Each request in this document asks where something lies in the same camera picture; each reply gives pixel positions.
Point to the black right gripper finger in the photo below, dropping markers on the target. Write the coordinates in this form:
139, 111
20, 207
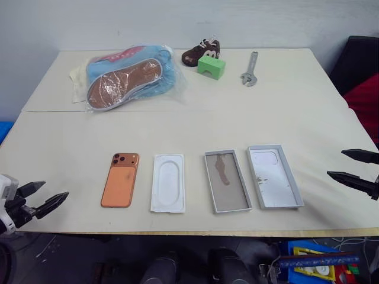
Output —
362, 156
355, 181

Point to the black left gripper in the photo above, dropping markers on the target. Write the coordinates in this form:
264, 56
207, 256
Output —
17, 211

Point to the orange smartphone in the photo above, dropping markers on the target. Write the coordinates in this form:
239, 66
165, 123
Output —
118, 186

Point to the phone box lid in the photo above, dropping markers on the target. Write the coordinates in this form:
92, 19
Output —
275, 183

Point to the white moulded tray insert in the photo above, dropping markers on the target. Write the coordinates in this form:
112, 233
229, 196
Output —
168, 183

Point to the phone box base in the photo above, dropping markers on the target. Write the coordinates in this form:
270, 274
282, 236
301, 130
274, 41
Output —
229, 192

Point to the blue crate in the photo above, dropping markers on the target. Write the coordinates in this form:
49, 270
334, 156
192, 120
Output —
4, 131

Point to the blue storage bin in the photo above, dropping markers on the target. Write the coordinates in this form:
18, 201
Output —
299, 244

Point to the blue patterned tube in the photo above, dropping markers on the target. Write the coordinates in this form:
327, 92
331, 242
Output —
316, 261

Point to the colourful toy blocks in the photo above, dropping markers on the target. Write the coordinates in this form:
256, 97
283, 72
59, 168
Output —
350, 273

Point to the black chair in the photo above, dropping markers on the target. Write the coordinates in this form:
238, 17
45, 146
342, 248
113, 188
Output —
352, 59

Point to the blue slipper with brown sole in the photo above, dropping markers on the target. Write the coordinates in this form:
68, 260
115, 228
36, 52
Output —
124, 84

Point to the dark rounded shape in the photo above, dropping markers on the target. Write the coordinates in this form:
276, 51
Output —
228, 266
161, 269

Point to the grey adjustable wrench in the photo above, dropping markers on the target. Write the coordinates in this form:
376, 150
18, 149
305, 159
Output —
251, 66

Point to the blue slipper with pink band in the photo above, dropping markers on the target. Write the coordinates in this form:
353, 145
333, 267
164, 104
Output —
124, 54

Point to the slippers in plastic bag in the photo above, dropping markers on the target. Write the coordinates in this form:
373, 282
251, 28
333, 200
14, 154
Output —
174, 80

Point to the green foam block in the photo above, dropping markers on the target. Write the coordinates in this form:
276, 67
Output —
210, 66

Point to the brown toy shoe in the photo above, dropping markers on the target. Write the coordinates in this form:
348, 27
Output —
197, 53

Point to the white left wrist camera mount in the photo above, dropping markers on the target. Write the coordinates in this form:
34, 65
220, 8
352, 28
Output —
7, 186

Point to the yellow plastic frame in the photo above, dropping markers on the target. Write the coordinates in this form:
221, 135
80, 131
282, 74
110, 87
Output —
305, 270

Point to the small metal bracket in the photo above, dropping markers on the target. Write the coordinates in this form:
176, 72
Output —
271, 269

